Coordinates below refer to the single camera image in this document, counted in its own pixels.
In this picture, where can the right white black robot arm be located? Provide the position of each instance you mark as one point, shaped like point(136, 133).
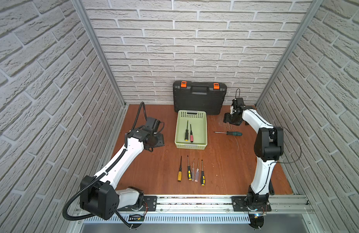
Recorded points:
point(275, 149)

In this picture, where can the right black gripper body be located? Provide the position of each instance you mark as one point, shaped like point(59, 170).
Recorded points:
point(232, 119)

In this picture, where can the black yellow screwdriver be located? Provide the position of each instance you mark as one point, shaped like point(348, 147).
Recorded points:
point(189, 173)
point(202, 174)

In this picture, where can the black plastic tool case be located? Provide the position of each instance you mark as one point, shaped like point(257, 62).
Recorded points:
point(199, 96)

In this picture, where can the light green plastic bin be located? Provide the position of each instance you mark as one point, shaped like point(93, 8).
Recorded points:
point(198, 120)

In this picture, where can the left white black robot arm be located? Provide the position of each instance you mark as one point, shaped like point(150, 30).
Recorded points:
point(98, 195)

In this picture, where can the clear red handle screwdriver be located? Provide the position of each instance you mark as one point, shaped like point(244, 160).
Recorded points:
point(197, 171)

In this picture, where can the orange handle screwdriver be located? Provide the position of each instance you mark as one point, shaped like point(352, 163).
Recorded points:
point(179, 175)

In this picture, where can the clear handle small screwdriver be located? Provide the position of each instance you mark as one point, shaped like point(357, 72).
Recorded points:
point(193, 170)

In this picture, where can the pink handle screwdriver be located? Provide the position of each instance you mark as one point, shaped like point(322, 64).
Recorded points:
point(191, 134)

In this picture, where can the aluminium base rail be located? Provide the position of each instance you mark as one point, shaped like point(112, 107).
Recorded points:
point(224, 204)

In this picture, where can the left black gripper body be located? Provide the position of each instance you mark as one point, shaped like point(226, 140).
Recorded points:
point(160, 140)

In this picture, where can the green black handle screwdriver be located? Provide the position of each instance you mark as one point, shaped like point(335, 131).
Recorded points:
point(230, 133)

